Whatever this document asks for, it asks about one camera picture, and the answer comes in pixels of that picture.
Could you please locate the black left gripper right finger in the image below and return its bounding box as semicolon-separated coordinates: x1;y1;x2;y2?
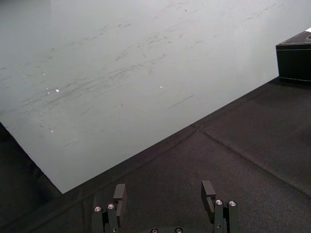
201;180;240;233

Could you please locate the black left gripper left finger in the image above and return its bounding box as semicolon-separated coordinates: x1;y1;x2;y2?
93;183;127;233

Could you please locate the black table cloth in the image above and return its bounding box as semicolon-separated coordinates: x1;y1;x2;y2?
0;77;311;233

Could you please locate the black box with white stitching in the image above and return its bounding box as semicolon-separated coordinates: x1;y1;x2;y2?
276;31;311;85

